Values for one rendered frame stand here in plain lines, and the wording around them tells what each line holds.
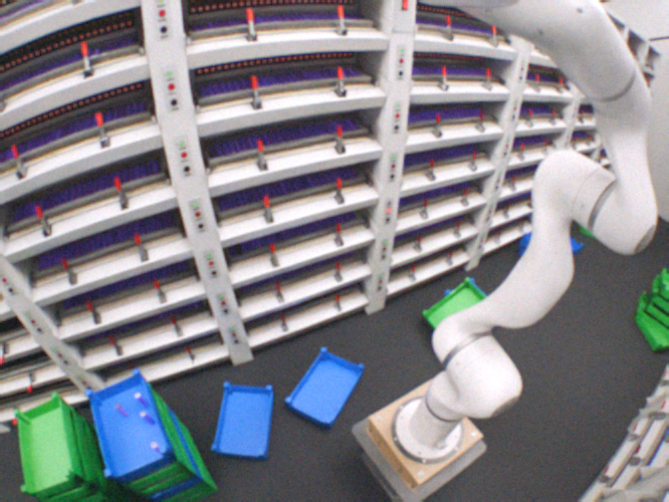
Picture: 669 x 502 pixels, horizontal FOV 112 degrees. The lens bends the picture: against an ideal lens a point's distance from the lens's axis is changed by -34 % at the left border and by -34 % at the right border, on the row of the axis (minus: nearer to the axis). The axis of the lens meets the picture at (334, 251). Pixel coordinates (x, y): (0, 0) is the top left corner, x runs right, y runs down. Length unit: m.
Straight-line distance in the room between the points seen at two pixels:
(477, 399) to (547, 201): 0.37
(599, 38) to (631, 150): 0.20
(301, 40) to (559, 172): 0.73
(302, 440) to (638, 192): 1.30
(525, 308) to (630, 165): 0.28
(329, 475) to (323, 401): 0.32
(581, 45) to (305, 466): 1.37
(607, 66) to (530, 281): 0.35
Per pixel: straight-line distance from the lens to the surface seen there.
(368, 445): 1.10
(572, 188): 0.57
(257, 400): 1.49
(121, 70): 0.93
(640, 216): 0.53
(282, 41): 0.97
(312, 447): 1.39
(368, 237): 1.40
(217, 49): 0.93
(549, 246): 0.58
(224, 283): 1.23
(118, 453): 1.12
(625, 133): 0.53
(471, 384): 0.67
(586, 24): 0.36
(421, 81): 1.34
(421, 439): 0.97
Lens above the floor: 1.32
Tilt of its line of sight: 39 degrees down
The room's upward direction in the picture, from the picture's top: straight up
